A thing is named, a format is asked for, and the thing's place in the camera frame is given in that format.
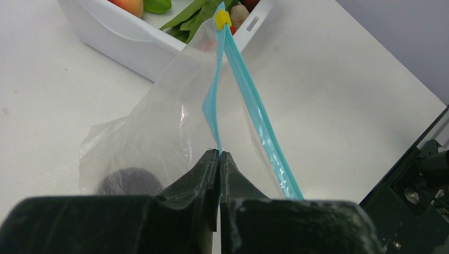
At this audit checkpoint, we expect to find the clear zip top bag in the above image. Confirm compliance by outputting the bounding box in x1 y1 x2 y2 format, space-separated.
79 2 303 200

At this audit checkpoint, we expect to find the dark red apple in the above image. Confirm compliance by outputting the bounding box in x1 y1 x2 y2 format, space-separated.
96 167 164 196

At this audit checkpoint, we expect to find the orange peach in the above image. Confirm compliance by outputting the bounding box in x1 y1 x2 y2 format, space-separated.
109 0 144 18

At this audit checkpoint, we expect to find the beige mushroom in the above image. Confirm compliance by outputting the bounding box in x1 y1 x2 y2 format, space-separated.
229 4 249 29

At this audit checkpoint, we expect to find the white plastic bin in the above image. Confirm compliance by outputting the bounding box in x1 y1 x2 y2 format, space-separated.
56 0 274 83

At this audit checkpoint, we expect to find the dark red radish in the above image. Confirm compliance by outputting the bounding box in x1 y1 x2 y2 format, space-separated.
240 0 260 12

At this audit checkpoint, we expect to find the green leafy vegetable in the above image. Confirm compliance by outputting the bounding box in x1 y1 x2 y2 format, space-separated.
159 0 238 44

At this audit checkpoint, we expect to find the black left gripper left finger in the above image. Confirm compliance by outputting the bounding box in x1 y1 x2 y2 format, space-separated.
1 150 220 253

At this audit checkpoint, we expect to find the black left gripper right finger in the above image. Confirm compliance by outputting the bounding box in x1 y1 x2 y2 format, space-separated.
220 152 382 253

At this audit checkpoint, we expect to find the green bell pepper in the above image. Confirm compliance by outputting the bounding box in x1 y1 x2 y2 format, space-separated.
143 0 172 14

